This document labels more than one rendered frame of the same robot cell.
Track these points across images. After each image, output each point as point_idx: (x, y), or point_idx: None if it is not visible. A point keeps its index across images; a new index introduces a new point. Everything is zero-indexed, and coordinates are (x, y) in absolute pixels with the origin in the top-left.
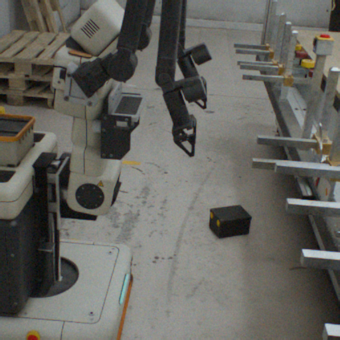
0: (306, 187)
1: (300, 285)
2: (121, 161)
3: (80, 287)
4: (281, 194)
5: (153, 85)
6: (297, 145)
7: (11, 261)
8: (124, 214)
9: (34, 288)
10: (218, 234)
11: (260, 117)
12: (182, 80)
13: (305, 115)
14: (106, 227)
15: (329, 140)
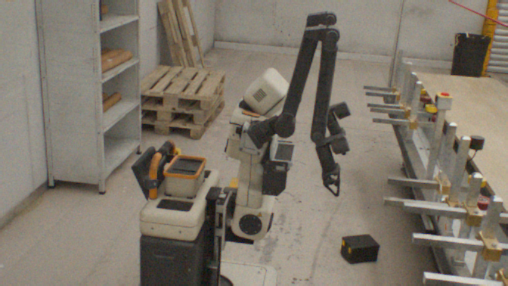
0: (429, 222)
1: None
2: (274, 196)
3: None
4: (407, 225)
5: None
6: (422, 186)
7: (188, 275)
8: (264, 239)
9: None
10: (348, 260)
11: (386, 150)
12: (331, 137)
13: (429, 158)
14: (249, 250)
15: (448, 182)
